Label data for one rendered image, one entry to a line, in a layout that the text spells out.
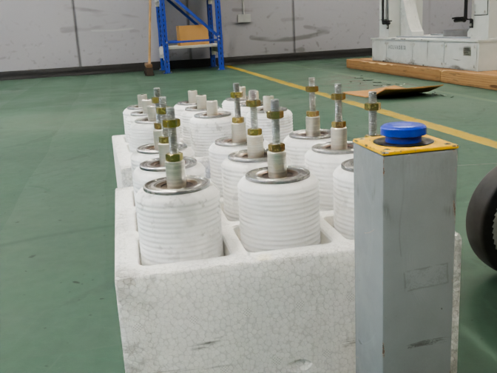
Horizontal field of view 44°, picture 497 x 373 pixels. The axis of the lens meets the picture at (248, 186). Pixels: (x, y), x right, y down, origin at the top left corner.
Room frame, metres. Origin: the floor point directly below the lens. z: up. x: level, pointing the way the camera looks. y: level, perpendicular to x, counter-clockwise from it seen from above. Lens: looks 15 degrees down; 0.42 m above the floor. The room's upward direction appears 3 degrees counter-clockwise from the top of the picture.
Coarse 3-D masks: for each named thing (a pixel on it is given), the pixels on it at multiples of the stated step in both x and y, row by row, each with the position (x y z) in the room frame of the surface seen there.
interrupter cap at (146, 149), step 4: (144, 144) 0.93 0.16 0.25; (148, 144) 0.93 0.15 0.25; (152, 144) 0.93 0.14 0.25; (180, 144) 0.92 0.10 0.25; (184, 144) 0.91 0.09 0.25; (140, 148) 0.91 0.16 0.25; (144, 148) 0.90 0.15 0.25; (148, 148) 0.91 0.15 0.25; (152, 148) 0.92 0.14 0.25; (180, 148) 0.89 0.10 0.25; (184, 148) 0.89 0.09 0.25; (140, 152) 0.89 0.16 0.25; (144, 152) 0.88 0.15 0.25; (148, 152) 0.87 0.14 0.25; (152, 152) 0.87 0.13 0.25; (156, 152) 0.87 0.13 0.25
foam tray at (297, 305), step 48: (240, 240) 0.74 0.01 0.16; (336, 240) 0.67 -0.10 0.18; (144, 288) 0.59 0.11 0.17; (192, 288) 0.60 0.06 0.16; (240, 288) 0.61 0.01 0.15; (288, 288) 0.62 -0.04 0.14; (336, 288) 0.63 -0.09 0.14; (144, 336) 0.59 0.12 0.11; (192, 336) 0.60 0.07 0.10; (240, 336) 0.61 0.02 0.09; (288, 336) 0.62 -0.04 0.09; (336, 336) 0.63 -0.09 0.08
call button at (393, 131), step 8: (384, 128) 0.54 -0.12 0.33; (392, 128) 0.53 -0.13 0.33; (400, 128) 0.53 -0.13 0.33; (408, 128) 0.53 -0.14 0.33; (416, 128) 0.53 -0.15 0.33; (424, 128) 0.53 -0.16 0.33; (392, 136) 0.53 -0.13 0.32; (400, 136) 0.53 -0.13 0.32; (408, 136) 0.53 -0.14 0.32; (416, 136) 0.53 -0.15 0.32
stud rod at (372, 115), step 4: (368, 92) 0.72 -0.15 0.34; (372, 92) 0.72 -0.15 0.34; (368, 96) 0.72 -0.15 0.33; (372, 96) 0.72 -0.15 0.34; (376, 96) 0.72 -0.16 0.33; (368, 100) 0.72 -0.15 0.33; (372, 100) 0.72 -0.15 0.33; (376, 100) 0.72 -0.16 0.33; (368, 112) 0.72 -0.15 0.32; (372, 112) 0.72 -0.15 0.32; (368, 116) 0.72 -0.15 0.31; (372, 116) 0.72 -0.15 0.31; (368, 120) 0.72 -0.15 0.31; (372, 120) 0.72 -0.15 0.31; (372, 124) 0.72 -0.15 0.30; (376, 124) 0.72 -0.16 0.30; (372, 128) 0.72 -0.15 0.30; (376, 128) 0.72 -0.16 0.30; (368, 132) 0.72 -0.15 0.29; (372, 132) 0.72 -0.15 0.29
